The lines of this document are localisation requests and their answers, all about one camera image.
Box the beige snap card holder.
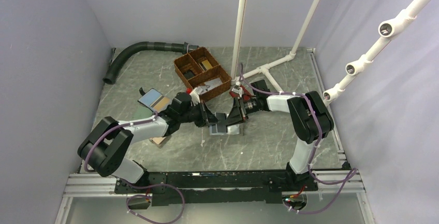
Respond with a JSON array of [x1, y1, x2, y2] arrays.
[[149, 137, 170, 148]]

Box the black card in basket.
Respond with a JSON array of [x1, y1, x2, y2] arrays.
[[183, 70, 195, 80]]

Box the brown woven divided basket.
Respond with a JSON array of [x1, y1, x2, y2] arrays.
[[173, 47, 231, 101]]

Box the black corrugated hose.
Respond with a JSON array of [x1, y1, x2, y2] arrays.
[[102, 41, 201, 86]]

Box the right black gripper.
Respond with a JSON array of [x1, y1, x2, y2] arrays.
[[224, 97, 259, 127]]

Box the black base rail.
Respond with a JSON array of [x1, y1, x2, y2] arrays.
[[113, 169, 319, 206]]

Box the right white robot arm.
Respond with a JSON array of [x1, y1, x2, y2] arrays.
[[221, 80, 334, 190]]

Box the white PVC pipe frame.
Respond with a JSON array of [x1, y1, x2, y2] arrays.
[[230, 0, 321, 90]]

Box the open blue card wallet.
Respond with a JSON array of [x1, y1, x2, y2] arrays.
[[138, 87, 171, 112]]

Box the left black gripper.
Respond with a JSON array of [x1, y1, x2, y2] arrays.
[[179, 99, 221, 127]]

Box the red leather wallet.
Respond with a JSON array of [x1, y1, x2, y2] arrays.
[[229, 85, 245, 98]]

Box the grey credit card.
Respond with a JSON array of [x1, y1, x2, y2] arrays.
[[215, 112, 228, 135]]

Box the grey leather card holder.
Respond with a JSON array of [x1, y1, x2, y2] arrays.
[[209, 112, 244, 136]]

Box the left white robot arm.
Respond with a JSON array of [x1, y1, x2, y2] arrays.
[[77, 92, 218, 193]]

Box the white pipe camera boom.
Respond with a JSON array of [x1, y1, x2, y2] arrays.
[[323, 0, 431, 106]]

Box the gold card in basket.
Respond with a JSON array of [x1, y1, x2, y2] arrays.
[[200, 59, 213, 71]]

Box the green card holder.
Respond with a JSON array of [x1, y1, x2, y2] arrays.
[[133, 107, 153, 120]]

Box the cards in basket front compartment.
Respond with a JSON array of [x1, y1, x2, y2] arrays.
[[199, 78, 222, 94]]

